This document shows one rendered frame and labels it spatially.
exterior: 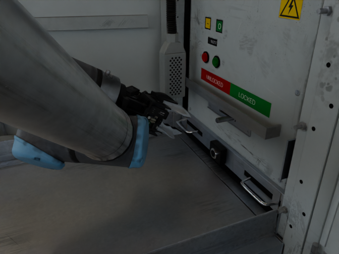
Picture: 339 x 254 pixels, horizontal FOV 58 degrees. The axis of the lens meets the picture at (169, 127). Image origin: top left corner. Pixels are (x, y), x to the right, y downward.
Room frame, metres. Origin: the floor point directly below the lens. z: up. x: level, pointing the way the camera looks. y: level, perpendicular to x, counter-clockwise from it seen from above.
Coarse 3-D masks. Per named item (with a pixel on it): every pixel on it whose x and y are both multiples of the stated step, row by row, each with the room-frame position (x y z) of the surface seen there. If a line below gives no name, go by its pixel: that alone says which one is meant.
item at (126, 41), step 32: (32, 0) 0.99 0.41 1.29; (64, 0) 1.01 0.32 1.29; (96, 0) 1.04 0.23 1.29; (128, 0) 1.06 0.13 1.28; (160, 0) 1.05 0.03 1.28; (64, 32) 1.01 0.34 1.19; (96, 32) 1.03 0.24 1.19; (128, 32) 1.06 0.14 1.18; (160, 32) 1.08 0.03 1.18; (96, 64) 1.03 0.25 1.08; (128, 64) 1.05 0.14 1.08; (0, 128) 0.95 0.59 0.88
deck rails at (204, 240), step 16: (0, 144) 0.79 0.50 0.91; (0, 160) 0.78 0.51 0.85; (16, 160) 0.79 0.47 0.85; (240, 224) 0.46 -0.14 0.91; (256, 224) 0.48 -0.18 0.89; (272, 224) 0.49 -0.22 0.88; (192, 240) 0.42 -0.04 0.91; (208, 240) 0.43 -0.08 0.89; (224, 240) 0.45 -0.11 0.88; (240, 240) 0.46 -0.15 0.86; (256, 240) 0.47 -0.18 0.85
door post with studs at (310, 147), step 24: (336, 0) 0.47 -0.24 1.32; (336, 24) 0.47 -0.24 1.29; (336, 48) 0.46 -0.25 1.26; (312, 72) 0.49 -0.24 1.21; (336, 72) 0.45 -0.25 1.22; (312, 96) 0.48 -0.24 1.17; (336, 96) 0.44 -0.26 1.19; (312, 120) 0.47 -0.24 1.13; (312, 144) 0.46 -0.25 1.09; (312, 168) 0.45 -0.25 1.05; (288, 192) 0.49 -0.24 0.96; (312, 192) 0.44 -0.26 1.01; (288, 216) 0.47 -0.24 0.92; (288, 240) 0.46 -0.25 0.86
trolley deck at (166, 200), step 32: (160, 160) 0.79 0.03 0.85; (192, 160) 0.79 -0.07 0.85; (0, 192) 0.64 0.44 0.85; (32, 192) 0.64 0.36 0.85; (64, 192) 0.64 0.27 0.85; (96, 192) 0.64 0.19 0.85; (128, 192) 0.64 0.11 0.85; (160, 192) 0.64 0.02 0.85; (192, 192) 0.64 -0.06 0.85; (224, 192) 0.64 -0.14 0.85; (0, 224) 0.52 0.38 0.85; (32, 224) 0.52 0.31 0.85; (64, 224) 0.52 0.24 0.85; (96, 224) 0.52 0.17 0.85; (128, 224) 0.52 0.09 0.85; (160, 224) 0.52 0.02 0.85; (192, 224) 0.52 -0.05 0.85; (224, 224) 0.52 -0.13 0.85
